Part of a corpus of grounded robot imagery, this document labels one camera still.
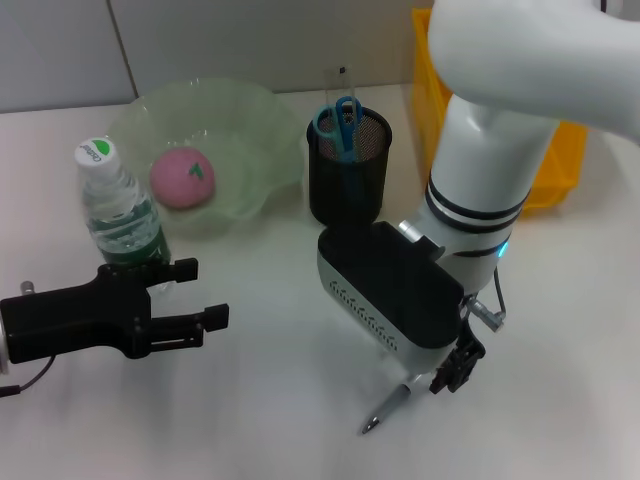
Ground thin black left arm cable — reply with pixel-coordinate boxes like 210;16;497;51
0;353;56;399

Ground black mesh pen cup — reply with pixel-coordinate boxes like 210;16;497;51
305;104;394;232

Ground blue capped scissors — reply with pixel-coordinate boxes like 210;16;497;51
312;95;364;202

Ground clear green label water bottle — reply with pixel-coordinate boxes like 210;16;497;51
73;134;174;295

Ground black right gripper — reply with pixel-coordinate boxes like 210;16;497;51
429;295;487;397

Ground pale green wavy fruit bowl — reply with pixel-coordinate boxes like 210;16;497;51
106;76;308;242

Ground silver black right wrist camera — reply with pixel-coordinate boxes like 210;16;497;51
315;221;466;387

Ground clear plastic ruler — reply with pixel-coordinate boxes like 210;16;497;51
323;64;359;112

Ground right arm cable with plug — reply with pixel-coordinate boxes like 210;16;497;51
466;267;509;334

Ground yellow plastic storage bin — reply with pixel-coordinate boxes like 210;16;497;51
411;6;590;222

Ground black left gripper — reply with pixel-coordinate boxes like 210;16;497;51
0;257;232;365

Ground pink toy peach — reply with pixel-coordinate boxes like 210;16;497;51
150;145;218;210

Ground silver clear ballpoint pen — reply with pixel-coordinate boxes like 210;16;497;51
359;382;417;436

